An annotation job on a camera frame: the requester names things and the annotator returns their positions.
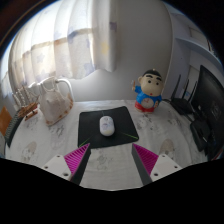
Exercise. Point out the white cartoon-print tablecloth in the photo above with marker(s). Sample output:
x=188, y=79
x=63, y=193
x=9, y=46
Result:
x=110, y=163

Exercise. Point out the large white conch shell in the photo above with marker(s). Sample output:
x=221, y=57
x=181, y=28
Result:
x=55, y=106

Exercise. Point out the black router with antennas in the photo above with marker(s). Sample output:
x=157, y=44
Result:
x=182, y=105

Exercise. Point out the cartoon boy figurine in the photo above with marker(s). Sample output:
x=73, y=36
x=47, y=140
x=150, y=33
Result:
x=150, y=88

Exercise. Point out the white cartoon-print computer mouse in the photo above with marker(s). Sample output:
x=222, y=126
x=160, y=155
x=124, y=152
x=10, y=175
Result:
x=107, y=126

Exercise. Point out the orange wooden chair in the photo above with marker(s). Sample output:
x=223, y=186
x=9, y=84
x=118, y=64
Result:
x=4, y=120

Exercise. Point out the white wall shelf unit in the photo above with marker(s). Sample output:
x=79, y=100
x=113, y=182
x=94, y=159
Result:
x=190, y=43

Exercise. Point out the wooden model sailing ship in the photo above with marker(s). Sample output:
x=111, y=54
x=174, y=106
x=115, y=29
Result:
x=28, y=110

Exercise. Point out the black computer monitor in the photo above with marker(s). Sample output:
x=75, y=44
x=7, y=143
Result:
x=211, y=100

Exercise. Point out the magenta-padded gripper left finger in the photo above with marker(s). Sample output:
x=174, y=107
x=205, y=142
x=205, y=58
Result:
x=77, y=158

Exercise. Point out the white star-print curtain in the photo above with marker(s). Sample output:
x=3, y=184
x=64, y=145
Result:
x=60, y=40

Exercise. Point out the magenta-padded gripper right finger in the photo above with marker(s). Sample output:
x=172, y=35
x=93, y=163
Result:
x=146, y=159

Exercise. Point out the black mouse pad green lines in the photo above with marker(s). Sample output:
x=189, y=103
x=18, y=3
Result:
x=125, y=125

